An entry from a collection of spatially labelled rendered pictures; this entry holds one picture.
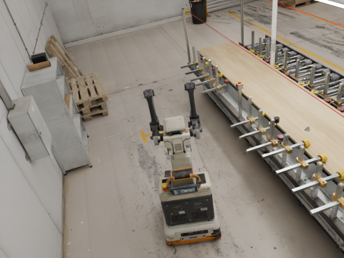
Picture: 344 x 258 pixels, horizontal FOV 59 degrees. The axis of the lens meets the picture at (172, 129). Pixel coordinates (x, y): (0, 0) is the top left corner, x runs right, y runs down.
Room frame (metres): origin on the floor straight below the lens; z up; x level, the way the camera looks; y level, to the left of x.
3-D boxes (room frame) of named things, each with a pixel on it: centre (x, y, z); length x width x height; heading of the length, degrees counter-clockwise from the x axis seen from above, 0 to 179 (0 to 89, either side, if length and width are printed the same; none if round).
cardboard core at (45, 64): (4.21, 1.68, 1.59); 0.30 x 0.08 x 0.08; 100
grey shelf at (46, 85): (4.10, 1.65, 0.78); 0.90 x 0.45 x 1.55; 10
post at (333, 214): (1.57, -1.24, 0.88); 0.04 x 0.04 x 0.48; 10
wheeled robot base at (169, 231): (2.34, -0.02, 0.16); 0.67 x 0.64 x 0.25; 177
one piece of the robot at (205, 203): (2.24, -0.02, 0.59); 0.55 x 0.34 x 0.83; 87
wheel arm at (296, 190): (1.77, -1.18, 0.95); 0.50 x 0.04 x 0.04; 100
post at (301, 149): (2.06, -1.16, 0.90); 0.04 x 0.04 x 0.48; 10
